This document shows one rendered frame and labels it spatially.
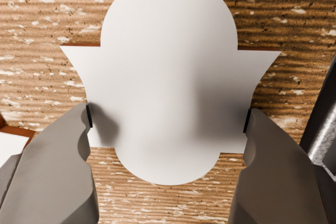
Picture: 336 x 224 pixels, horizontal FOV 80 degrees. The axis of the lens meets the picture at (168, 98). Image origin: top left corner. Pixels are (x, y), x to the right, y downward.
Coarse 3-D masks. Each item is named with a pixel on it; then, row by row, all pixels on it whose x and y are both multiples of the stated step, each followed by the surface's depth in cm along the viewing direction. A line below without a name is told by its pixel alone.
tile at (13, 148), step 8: (0, 120) 15; (0, 128) 15; (8, 128) 15; (16, 128) 15; (0, 136) 14; (8, 136) 14; (16, 136) 14; (24, 136) 14; (32, 136) 15; (0, 144) 15; (8, 144) 15; (16, 144) 15; (24, 144) 15; (0, 152) 15; (8, 152) 15; (16, 152) 15; (0, 160) 16
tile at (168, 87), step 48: (144, 0) 10; (192, 0) 10; (96, 48) 11; (144, 48) 11; (192, 48) 11; (240, 48) 11; (96, 96) 12; (144, 96) 12; (192, 96) 12; (240, 96) 12; (96, 144) 14; (144, 144) 14; (192, 144) 14; (240, 144) 13
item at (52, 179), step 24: (72, 120) 10; (48, 144) 8; (72, 144) 8; (24, 168) 7; (48, 168) 7; (72, 168) 7; (24, 192) 6; (48, 192) 6; (72, 192) 6; (96, 192) 8; (0, 216) 6; (24, 216) 6; (48, 216) 6; (72, 216) 6; (96, 216) 7
